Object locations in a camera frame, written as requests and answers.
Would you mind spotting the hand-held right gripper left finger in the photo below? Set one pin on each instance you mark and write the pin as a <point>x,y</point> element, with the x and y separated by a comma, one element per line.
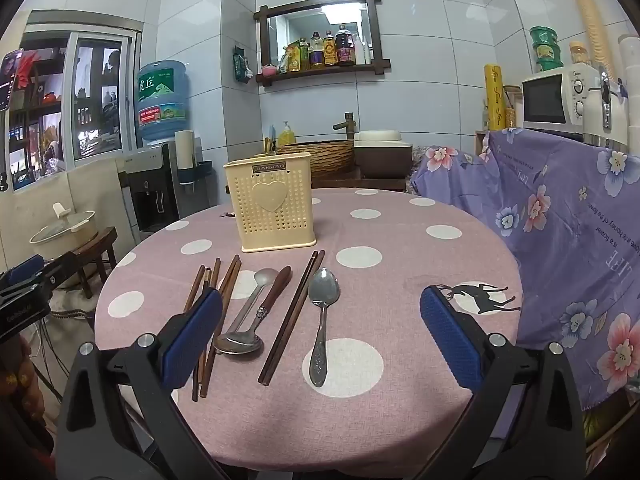
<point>192,337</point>

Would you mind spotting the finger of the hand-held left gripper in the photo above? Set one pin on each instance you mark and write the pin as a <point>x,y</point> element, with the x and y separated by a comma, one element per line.
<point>25,267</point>
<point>20,294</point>

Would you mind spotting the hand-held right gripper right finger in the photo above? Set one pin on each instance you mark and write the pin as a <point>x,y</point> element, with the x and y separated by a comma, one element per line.
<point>450,340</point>

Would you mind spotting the brown wooden chopstick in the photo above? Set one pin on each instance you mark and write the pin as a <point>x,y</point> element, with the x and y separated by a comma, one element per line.
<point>223,305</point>
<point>287,318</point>
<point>294,318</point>
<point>195,287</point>
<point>228,305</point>
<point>216,272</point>

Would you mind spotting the cream perforated utensil holder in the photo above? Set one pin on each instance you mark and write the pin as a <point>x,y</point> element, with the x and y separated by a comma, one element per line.
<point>270,220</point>

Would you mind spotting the cream pot with glass lid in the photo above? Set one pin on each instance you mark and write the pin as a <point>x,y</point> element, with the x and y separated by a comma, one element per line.
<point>65,232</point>

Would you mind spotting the orange patterned cloth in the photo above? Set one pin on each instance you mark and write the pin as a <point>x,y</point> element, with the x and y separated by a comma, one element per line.
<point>15,385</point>

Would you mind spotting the plain metal spoon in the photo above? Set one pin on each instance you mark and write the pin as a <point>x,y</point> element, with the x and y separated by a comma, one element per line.
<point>265,278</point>

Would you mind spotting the pink polka dot tablecloth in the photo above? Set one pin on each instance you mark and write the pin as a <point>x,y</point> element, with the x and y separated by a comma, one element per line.
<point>390,220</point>

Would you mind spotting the grey water dispenser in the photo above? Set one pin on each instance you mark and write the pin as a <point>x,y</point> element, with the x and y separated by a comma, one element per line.
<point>150,180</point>

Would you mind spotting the purple floral cloth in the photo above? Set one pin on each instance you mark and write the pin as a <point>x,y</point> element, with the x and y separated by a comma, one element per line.
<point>550,220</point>

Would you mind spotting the wooden counter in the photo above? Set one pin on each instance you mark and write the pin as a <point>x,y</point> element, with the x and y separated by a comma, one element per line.
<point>360,182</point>

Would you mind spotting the sliding window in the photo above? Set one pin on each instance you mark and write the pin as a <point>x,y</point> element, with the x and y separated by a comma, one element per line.
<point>70,85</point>

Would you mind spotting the brown cooker with white lid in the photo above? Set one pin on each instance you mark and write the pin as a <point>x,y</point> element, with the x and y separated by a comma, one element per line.
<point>382,155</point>

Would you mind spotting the blue water jug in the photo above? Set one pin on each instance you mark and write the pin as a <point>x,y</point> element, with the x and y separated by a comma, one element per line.
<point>162,95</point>

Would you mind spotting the wicker basket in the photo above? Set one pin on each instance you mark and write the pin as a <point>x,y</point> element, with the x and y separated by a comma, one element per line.
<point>325,157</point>

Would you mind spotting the yellow soap pump bottle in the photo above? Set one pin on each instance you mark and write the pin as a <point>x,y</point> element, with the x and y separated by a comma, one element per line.
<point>286,136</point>

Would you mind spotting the wooden faucet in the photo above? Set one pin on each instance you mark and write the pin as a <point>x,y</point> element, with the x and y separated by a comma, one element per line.
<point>347,125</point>

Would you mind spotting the glass jar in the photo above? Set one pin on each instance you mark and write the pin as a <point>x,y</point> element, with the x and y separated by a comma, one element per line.
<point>512,107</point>

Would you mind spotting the yellow roll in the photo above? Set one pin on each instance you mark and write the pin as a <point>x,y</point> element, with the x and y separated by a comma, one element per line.
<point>494,97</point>

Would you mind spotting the white microwave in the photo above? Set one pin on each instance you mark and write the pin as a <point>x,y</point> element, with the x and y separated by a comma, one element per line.
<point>545,100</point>

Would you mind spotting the green packet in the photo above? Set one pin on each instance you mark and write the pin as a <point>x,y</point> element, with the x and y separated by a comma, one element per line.
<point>242,65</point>

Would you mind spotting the pink bowl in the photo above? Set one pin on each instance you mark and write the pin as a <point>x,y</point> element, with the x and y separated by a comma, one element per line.
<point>269,69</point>

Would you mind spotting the white kettle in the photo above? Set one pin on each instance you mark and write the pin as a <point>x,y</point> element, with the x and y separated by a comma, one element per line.
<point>602,105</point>

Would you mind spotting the green tin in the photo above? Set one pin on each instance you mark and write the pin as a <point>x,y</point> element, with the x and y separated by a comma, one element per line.
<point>546,52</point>
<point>549,65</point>
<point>544,36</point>

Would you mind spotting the yellow green bottle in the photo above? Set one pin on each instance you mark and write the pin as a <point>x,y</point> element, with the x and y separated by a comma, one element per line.
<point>302,55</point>

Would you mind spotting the white bottle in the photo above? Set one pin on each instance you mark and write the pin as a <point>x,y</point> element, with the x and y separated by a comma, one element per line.
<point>359,49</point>

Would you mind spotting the dark sauce bottle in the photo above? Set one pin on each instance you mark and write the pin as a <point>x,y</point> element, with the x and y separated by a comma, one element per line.
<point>343,46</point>

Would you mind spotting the yellow jar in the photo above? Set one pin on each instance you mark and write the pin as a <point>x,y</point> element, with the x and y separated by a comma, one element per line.
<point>580,53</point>

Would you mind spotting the white cup stack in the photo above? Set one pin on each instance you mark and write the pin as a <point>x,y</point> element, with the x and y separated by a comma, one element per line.
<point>630,80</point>

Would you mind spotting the wooden framed mirror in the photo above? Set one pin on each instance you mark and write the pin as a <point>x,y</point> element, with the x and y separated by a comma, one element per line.
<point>280,30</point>

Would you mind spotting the tall yellow paper cup stack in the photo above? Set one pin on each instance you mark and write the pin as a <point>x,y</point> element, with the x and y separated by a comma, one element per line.
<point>587,15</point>

